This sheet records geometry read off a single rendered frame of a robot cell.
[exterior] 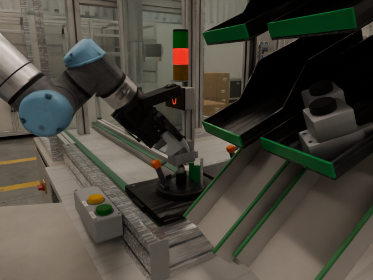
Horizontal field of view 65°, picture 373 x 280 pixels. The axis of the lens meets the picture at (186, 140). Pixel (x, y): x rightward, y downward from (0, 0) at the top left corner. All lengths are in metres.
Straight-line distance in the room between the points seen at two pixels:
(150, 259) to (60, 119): 0.34
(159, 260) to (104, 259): 0.17
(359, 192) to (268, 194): 0.13
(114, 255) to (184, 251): 0.19
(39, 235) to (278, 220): 0.65
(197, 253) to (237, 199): 0.19
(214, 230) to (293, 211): 0.15
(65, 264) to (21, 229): 0.24
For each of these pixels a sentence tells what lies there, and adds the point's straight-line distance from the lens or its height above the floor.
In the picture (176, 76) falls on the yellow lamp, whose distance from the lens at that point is 0.97.
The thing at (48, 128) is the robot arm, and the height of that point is 1.22.
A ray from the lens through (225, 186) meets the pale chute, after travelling 0.63.
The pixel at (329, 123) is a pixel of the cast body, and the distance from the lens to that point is 0.38.
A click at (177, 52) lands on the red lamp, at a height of 1.35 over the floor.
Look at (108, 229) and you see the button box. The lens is 0.76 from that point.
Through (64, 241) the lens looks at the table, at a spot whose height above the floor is 0.86.
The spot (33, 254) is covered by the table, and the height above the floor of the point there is 0.86.
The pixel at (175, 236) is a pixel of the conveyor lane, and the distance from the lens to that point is 0.67.
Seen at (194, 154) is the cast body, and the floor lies 1.08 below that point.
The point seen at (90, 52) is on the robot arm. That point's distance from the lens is 0.64.
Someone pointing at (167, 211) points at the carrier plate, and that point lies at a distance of 0.73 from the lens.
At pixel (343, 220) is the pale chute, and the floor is 1.09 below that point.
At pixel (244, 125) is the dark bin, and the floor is 1.21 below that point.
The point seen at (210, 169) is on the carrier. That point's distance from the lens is 1.00.
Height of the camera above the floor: 1.32
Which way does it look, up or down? 15 degrees down
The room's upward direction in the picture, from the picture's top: straight up
